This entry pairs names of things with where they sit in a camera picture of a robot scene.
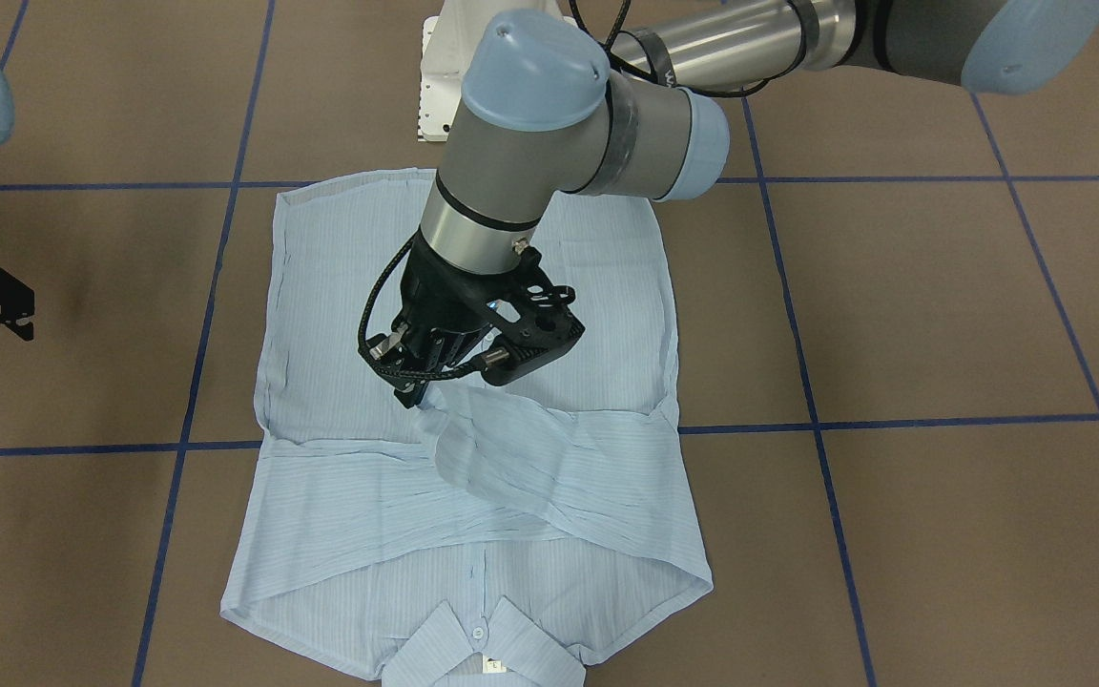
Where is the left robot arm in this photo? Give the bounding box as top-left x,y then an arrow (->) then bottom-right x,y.
358,1 -> 1099,408

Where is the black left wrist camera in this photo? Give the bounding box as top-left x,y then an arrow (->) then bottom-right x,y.
477,247 -> 586,386

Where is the light blue button shirt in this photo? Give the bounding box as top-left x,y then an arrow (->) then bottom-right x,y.
219,169 -> 714,686

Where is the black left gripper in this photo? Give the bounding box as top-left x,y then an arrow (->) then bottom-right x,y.
366,240 -> 511,409

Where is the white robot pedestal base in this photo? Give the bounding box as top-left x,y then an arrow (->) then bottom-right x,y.
417,1 -> 577,143

